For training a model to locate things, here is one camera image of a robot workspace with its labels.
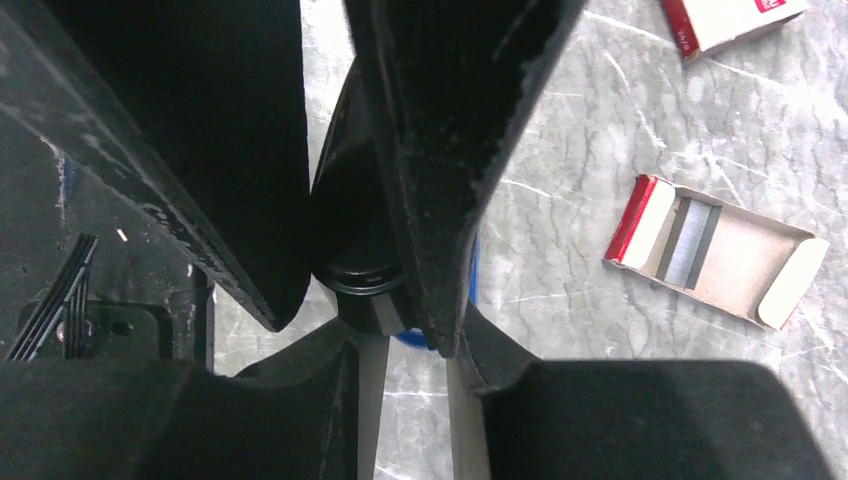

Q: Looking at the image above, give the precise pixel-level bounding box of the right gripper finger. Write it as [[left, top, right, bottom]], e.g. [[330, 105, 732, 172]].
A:
[[448, 306, 832, 479], [1, 319, 389, 479]]

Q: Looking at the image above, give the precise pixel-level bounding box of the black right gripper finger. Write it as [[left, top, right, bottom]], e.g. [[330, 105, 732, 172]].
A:
[[1, 1, 309, 332], [346, 1, 584, 358]]

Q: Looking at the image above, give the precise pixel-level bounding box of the red white staple box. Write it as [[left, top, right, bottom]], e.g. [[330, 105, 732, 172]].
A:
[[661, 0, 809, 61]]

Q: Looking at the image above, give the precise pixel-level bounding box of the black aluminium base frame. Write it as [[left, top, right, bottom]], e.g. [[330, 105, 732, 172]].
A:
[[1, 106, 215, 368]]

